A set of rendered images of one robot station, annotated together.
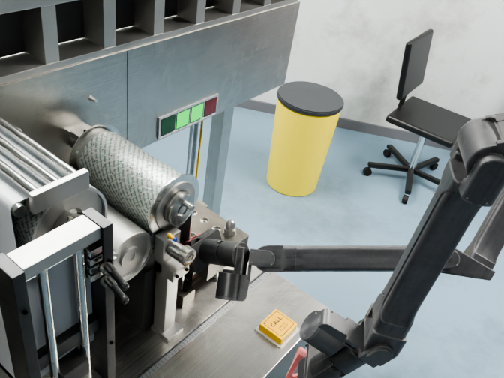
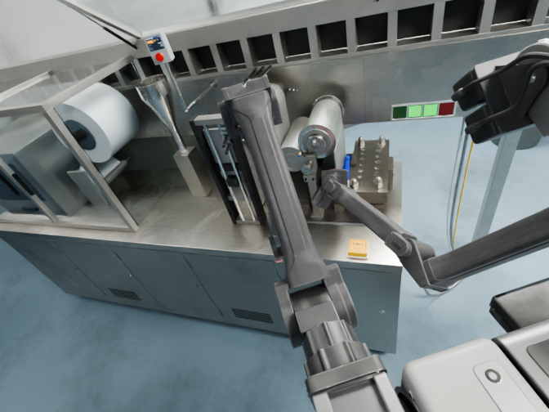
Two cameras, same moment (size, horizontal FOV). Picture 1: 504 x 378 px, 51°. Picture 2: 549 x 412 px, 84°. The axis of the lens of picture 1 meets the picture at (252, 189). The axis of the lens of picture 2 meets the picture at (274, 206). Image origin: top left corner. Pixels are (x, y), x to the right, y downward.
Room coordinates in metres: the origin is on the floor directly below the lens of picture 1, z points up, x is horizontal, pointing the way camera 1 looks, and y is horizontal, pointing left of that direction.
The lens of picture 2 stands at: (0.56, -0.85, 1.86)
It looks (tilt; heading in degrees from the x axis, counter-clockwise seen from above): 40 degrees down; 85
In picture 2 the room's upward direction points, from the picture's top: 17 degrees counter-clockwise
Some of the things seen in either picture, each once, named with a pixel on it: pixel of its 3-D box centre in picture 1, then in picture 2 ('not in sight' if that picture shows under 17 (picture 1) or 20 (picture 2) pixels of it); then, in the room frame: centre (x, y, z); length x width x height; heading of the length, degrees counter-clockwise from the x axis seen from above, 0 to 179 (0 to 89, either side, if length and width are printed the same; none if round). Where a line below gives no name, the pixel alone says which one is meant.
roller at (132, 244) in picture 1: (91, 227); (297, 142); (0.84, 0.33, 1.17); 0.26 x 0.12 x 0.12; 57
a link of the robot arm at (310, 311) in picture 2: not in sight; (316, 320); (0.59, -0.62, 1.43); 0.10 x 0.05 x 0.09; 87
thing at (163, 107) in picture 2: not in sight; (182, 148); (0.33, 0.64, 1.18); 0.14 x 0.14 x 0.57
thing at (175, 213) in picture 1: (178, 208); (315, 143); (0.87, 0.14, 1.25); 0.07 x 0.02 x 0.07; 147
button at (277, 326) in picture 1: (277, 326); (358, 248); (0.89, -0.12, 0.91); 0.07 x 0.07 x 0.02; 57
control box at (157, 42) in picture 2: not in sight; (158, 48); (0.43, 0.48, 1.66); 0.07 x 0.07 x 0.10; 75
